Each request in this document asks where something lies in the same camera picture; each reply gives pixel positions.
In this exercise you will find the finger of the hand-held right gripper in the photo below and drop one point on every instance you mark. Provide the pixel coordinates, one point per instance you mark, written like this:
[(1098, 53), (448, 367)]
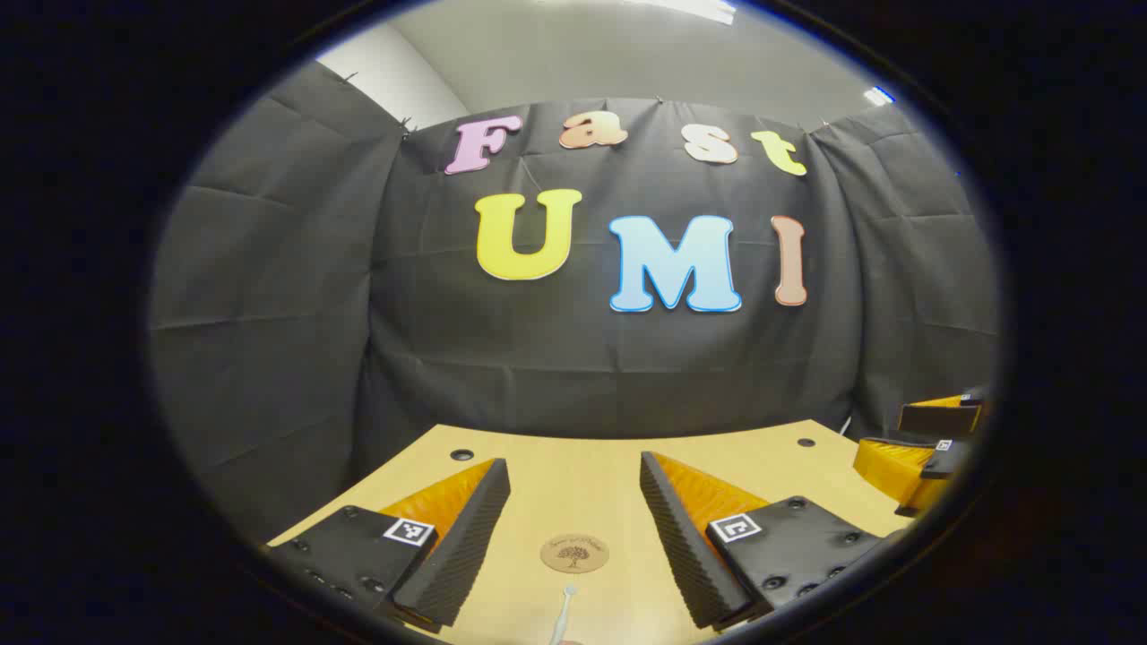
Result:
[(941, 418), (896, 466)]

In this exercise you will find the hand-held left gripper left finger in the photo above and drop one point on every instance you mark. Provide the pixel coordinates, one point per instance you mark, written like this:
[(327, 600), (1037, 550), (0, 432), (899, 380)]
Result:
[(466, 546)]

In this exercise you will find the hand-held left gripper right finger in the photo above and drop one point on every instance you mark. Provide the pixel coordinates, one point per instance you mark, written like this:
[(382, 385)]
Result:
[(681, 546)]

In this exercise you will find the round wooden coaster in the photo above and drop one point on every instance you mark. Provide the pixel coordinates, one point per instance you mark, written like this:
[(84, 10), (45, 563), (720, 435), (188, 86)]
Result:
[(574, 554)]

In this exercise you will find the pale green toothbrush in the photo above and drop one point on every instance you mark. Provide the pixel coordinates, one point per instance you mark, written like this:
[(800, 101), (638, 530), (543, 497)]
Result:
[(564, 614)]

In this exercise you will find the light wooden desktop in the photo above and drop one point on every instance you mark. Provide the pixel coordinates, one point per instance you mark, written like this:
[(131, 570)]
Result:
[(573, 484)]

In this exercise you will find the black backdrop cloth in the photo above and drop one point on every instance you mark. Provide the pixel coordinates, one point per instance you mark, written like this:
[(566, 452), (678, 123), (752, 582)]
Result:
[(448, 358)]

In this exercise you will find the ceiling light panel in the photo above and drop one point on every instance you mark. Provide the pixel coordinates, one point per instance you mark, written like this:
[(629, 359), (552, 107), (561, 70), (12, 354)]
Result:
[(690, 9)]

